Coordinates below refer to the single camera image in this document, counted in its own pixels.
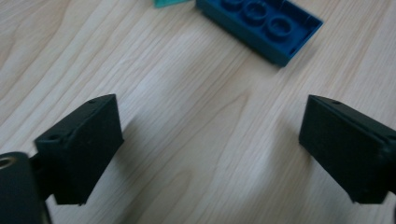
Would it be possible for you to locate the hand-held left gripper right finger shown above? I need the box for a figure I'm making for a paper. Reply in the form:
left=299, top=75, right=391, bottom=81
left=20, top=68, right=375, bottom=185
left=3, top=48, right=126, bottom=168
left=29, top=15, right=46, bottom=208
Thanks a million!
left=298, top=94, right=396, bottom=204

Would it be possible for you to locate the teal toy block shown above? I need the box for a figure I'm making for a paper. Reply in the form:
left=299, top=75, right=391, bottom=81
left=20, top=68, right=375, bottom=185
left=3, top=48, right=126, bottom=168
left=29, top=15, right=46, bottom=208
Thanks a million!
left=153, top=0, right=194, bottom=9

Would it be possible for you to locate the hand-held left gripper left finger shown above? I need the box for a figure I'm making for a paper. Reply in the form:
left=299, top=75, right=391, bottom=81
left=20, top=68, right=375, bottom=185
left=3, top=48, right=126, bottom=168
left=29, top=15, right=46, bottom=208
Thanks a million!
left=34, top=93, right=124, bottom=206

